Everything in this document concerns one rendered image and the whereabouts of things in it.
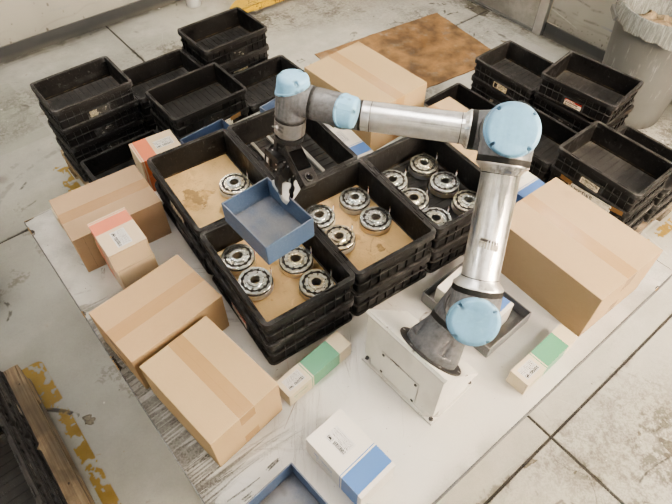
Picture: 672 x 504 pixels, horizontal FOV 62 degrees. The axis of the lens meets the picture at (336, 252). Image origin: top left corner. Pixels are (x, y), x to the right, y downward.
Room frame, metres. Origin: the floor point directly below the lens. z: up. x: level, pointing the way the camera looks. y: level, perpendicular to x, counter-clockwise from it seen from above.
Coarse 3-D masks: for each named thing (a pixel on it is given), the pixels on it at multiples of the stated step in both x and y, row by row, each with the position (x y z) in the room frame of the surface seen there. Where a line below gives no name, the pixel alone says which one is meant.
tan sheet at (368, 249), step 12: (324, 204) 1.32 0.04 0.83; (336, 204) 1.32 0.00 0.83; (372, 204) 1.32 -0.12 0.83; (336, 216) 1.27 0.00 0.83; (348, 216) 1.27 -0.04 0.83; (360, 228) 1.21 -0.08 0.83; (396, 228) 1.22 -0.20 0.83; (360, 240) 1.16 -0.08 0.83; (372, 240) 1.16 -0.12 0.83; (384, 240) 1.16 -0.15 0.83; (396, 240) 1.16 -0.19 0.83; (408, 240) 1.16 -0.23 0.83; (360, 252) 1.11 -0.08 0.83; (372, 252) 1.11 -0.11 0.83; (384, 252) 1.11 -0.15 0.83; (360, 264) 1.07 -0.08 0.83
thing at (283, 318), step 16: (224, 224) 1.14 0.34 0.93; (320, 240) 1.08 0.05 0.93; (336, 256) 1.02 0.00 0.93; (224, 272) 0.96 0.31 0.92; (352, 272) 0.96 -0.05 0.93; (240, 288) 0.90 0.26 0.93; (336, 288) 0.90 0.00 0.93; (304, 304) 0.85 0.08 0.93; (256, 320) 0.81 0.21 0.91; (272, 320) 0.80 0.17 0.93; (288, 320) 0.81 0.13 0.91
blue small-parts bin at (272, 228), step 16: (240, 192) 1.06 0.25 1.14; (256, 192) 1.09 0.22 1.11; (272, 192) 1.10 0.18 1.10; (224, 208) 1.01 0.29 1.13; (240, 208) 1.06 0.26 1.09; (256, 208) 1.07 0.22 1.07; (272, 208) 1.07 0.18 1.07; (288, 208) 1.05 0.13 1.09; (240, 224) 0.96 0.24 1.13; (256, 224) 1.01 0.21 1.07; (272, 224) 1.01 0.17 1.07; (288, 224) 1.01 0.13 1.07; (304, 224) 0.95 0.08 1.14; (256, 240) 0.91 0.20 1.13; (272, 240) 0.95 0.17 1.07; (288, 240) 0.92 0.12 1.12; (304, 240) 0.95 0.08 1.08; (272, 256) 0.88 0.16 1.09
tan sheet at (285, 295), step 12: (264, 264) 1.06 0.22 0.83; (276, 264) 1.06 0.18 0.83; (276, 276) 1.02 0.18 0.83; (276, 288) 0.97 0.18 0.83; (288, 288) 0.97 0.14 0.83; (264, 300) 0.93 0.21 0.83; (276, 300) 0.93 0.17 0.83; (288, 300) 0.93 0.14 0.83; (300, 300) 0.93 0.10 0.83; (264, 312) 0.89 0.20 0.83; (276, 312) 0.89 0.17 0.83
